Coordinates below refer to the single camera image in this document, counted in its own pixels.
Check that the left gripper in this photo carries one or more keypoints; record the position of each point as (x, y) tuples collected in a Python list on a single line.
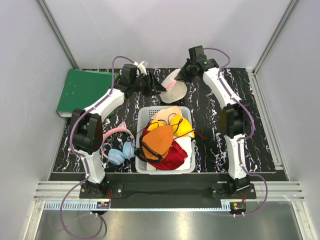
[(153, 86)]

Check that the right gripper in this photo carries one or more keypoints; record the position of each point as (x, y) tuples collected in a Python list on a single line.
[(181, 72)]

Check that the white pink mesh laundry bag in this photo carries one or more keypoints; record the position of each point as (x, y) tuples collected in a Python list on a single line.
[(175, 89)]

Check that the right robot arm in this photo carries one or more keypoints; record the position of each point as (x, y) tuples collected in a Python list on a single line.
[(235, 121)]

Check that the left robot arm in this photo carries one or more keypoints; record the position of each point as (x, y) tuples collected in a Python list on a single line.
[(86, 136)]

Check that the grey plastic laundry basket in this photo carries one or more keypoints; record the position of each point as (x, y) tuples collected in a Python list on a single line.
[(154, 138)]

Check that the red satin bra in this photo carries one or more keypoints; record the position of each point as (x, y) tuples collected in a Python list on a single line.
[(174, 159)]

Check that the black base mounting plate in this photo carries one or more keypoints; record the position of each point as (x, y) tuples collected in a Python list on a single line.
[(180, 191)]

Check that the green ring binder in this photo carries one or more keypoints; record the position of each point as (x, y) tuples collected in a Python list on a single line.
[(82, 88)]

